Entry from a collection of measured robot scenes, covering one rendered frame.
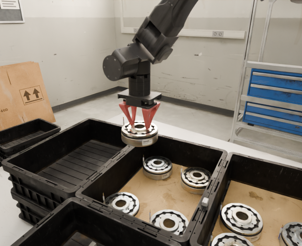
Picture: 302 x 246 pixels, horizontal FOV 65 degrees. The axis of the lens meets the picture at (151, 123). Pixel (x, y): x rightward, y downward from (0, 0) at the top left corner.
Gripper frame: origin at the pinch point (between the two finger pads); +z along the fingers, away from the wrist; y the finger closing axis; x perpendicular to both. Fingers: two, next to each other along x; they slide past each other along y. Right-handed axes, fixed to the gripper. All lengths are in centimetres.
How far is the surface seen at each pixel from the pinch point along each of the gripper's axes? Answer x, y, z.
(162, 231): -19.3, 17.0, 12.6
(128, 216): -19.4, 8.8, 12.6
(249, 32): 192, -1, -16
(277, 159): 64, 39, 35
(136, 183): 1.6, -2.7, 22.5
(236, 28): 284, -30, -16
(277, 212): 10.0, 38.8, 22.3
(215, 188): -0.7, 22.9, 12.5
